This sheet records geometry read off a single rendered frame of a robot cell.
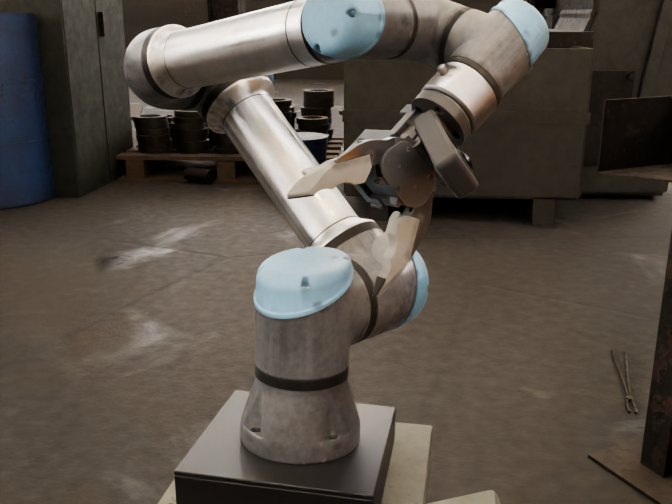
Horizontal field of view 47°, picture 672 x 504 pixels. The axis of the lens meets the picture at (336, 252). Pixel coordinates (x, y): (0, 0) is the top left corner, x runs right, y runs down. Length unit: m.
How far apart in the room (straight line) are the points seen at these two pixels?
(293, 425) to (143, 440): 0.85
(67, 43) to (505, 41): 3.24
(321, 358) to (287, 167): 0.30
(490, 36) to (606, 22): 3.01
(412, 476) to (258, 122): 0.53
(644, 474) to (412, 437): 0.68
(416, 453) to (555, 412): 0.82
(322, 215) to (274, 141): 0.13
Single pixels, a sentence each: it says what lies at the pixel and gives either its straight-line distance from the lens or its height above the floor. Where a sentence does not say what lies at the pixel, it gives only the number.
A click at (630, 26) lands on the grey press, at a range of 3.90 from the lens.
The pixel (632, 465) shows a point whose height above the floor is 0.01.
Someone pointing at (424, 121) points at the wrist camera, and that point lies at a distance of 0.80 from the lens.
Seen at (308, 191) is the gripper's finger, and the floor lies 0.71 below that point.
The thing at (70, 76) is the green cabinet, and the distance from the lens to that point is 3.95.
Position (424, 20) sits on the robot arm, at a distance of 0.88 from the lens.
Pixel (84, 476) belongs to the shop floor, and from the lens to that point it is 1.65.
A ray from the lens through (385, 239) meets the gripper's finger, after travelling 0.83.
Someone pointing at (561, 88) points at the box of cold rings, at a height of 0.58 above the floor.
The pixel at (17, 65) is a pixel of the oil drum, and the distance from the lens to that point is 3.85.
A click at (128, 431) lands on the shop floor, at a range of 1.77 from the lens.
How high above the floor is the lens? 0.87
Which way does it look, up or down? 17 degrees down
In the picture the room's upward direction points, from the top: straight up
